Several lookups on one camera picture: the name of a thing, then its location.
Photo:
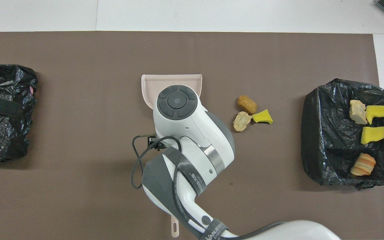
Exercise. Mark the brown oval bread roll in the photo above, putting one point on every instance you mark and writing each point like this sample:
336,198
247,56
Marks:
247,104

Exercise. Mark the small yellow sponge piece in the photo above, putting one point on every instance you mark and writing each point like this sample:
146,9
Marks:
262,116

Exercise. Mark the black bag lined bin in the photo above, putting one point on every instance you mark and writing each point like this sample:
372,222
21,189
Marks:
328,140
8,143

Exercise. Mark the brown table mat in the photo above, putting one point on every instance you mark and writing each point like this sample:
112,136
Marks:
78,66

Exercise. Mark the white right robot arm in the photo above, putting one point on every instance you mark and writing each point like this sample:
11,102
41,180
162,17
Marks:
192,133

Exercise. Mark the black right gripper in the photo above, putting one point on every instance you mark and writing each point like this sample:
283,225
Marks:
155,141

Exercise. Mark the beige hand brush black bristles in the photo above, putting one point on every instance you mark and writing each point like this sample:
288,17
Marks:
175,218

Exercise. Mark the notched yellow sponge piece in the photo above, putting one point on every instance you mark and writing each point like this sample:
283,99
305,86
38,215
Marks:
380,111

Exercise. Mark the beige plastic dustpan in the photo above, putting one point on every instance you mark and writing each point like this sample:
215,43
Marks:
165,81

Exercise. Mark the yellow sponge wedge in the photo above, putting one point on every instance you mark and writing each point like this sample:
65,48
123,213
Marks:
373,135

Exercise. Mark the orange striped croissant piece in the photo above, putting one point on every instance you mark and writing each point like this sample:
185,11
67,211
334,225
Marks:
362,164

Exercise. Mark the pale beige bread chunk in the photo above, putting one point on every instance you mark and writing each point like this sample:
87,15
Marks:
242,121

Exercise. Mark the striped bread slice beige side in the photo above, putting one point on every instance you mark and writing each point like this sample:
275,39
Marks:
358,111

